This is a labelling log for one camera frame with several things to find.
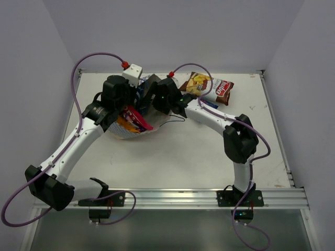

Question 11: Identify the blue patterned paper bag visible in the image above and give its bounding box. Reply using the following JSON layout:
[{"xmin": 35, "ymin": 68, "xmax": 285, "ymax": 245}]
[{"xmin": 108, "ymin": 74, "xmax": 185, "ymax": 140}]

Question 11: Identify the blue white snack bag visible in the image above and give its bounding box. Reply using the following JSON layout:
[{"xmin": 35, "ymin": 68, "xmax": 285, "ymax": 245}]
[{"xmin": 136, "ymin": 77, "xmax": 150, "ymax": 100}]

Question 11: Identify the brown cassava chips bag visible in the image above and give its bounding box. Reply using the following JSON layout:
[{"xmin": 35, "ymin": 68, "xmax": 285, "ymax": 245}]
[{"xmin": 179, "ymin": 72, "xmax": 234, "ymax": 106}]

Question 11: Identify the dark blue chip bag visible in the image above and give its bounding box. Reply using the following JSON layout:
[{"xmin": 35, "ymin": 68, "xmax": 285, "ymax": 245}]
[{"xmin": 198, "ymin": 98, "xmax": 219, "ymax": 109}]

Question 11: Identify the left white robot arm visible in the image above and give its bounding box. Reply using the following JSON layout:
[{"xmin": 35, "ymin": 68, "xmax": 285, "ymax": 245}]
[{"xmin": 25, "ymin": 74, "xmax": 138, "ymax": 211}]

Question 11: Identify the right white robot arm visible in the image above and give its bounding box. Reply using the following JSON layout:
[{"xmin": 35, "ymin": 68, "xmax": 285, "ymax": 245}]
[{"xmin": 141, "ymin": 78, "xmax": 259, "ymax": 205}]

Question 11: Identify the pink Real snack packet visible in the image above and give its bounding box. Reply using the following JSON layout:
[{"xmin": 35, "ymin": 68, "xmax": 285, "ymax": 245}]
[{"xmin": 124, "ymin": 106, "xmax": 153, "ymax": 131}]

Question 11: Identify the orange snack packet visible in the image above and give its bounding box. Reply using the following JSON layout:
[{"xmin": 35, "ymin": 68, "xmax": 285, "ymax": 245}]
[{"xmin": 116, "ymin": 116, "xmax": 140, "ymax": 133}]

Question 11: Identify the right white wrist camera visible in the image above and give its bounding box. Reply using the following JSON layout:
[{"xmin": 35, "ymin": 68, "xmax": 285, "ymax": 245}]
[{"xmin": 167, "ymin": 71, "xmax": 180, "ymax": 88}]

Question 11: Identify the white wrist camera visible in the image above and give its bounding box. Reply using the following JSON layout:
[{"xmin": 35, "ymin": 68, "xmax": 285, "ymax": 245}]
[
  {"xmin": 167, "ymin": 71, "xmax": 180, "ymax": 88},
  {"xmin": 122, "ymin": 64, "xmax": 143, "ymax": 88}
]

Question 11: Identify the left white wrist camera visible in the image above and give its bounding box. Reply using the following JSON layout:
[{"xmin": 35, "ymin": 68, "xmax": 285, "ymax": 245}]
[{"xmin": 122, "ymin": 64, "xmax": 143, "ymax": 88}]

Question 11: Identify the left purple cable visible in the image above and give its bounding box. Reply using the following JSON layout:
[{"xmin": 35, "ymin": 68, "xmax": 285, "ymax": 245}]
[{"xmin": 1, "ymin": 52, "xmax": 137, "ymax": 226}]

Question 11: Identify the aluminium mounting rail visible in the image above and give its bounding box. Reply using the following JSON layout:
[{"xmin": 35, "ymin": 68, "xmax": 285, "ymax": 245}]
[{"xmin": 32, "ymin": 188, "xmax": 309, "ymax": 210}]

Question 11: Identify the left black base bracket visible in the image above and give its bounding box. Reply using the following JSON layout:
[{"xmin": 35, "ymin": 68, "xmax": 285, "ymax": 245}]
[{"xmin": 78, "ymin": 178, "xmax": 126, "ymax": 223}]

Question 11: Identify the black base bracket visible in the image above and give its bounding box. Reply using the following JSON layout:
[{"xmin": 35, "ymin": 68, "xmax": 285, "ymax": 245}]
[
  {"xmin": 78, "ymin": 178, "xmax": 126, "ymax": 223},
  {"xmin": 216, "ymin": 185, "xmax": 264, "ymax": 223}
]

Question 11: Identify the right black base bracket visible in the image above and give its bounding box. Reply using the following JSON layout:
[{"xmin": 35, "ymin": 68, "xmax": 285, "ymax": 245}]
[{"xmin": 216, "ymin": 185, "xmax": 264, "ymax": 223}]

